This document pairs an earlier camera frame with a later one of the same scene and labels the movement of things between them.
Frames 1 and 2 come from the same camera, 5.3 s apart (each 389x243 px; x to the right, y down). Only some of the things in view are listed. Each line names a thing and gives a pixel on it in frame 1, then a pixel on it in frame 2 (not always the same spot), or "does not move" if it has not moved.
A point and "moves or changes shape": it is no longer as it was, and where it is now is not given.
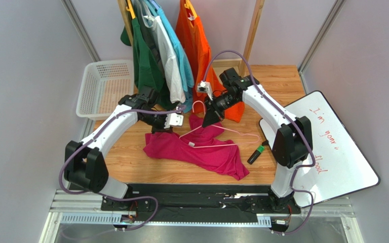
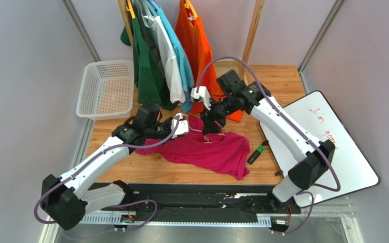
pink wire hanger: x=181 y=137 → x=196 y=130
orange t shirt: x=190 y=27 does not move
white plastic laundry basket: x=103 y=84 does not move
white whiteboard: x=339 y=166 does not move
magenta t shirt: x=200 y=148 moves or changes shape
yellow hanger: x=130 y=8 does not move
